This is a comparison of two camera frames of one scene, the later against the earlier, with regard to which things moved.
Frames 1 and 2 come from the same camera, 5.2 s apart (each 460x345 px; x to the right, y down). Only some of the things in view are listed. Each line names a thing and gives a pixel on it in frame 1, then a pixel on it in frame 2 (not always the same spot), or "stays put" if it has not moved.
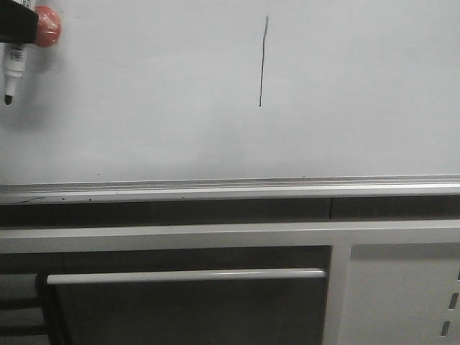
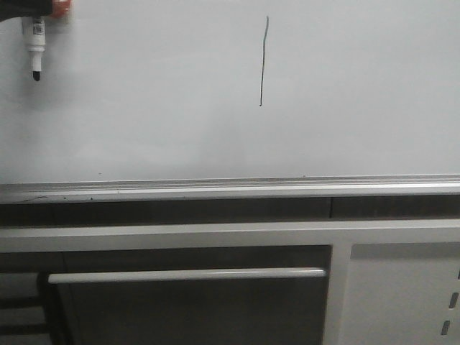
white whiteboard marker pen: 14,59 to 36,43
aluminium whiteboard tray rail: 72,192 stays put
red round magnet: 49,30 to 60,8
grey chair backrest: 188,307 stays put
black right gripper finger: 18,23 to 15,8
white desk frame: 391,282 stays put
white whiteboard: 237,89 stays put
